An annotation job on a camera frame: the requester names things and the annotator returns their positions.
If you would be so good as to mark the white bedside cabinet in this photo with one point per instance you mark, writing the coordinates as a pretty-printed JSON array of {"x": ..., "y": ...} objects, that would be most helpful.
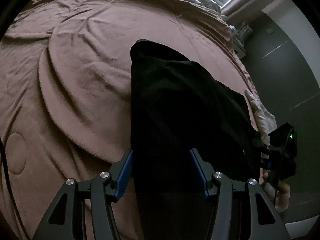
[{"x": 239, "y": 36}]

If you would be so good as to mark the black garment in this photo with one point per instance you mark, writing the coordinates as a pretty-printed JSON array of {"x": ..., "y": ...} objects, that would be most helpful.
[{"x": 177, "y": 106}]

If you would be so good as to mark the person's right hand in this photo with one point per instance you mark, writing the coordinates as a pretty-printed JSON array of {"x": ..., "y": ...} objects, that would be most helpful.
[{"x": 279, "y": 196}]

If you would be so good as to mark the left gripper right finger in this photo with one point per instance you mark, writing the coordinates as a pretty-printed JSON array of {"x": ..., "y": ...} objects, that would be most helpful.
[{"x": 241, "y": 209}]

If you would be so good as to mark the brown duvet cover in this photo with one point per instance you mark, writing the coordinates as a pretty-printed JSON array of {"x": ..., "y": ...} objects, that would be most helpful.
[{"x": 66, "y": 87}]

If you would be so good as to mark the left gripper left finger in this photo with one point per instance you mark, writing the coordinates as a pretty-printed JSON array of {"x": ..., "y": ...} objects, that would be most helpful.
[{"x": 65, "y": 216}]

